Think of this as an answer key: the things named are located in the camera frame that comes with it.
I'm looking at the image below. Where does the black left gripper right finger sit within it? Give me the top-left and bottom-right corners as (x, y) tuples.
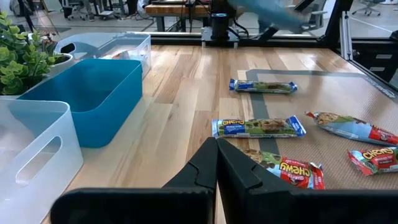
(217, 138), (398, 224)

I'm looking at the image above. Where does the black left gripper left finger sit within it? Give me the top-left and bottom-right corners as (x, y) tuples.
(50, 137), (218, 224)

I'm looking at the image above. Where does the red Chewy granola bar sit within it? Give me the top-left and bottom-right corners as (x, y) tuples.
(347, 146), (398, 177)
(239, 147), (326, 190)
(304, 111), (398, 147)

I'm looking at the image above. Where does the blue Chewy granola bar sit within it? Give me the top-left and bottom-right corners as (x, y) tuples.
(211, 115), (307, 139)
(228, 78), (299, 95)

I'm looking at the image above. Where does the teal plastic bin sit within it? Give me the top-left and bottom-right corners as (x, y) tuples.
(17, 58), (144, 149)

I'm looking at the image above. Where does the brown silicone baking mat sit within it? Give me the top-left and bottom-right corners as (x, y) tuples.
(245, 68), (398, 190)

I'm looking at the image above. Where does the clear plastic bin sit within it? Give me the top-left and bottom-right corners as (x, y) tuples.
(54, 32), (152, 78)
(0, 98), (84, 224)

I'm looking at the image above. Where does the wooden workbench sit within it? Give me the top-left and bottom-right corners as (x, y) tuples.
(144, 0), (215, 32)

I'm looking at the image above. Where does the succulent in white pot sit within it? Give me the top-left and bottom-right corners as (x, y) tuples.
(42, 30), (76, 77)

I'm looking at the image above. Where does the grey office chair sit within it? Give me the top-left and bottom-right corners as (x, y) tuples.
(306, 8), (328, 32)
(351, 0), (382, 17)

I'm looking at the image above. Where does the green leafy artificial plant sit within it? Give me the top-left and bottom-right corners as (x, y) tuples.
(0, 11), (65, 96)

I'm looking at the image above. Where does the black metal table frame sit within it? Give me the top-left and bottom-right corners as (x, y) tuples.
(123, 0), (398, 94)

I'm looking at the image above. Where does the silver aluminium post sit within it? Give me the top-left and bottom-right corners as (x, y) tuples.
(339, 11), (354, 60)

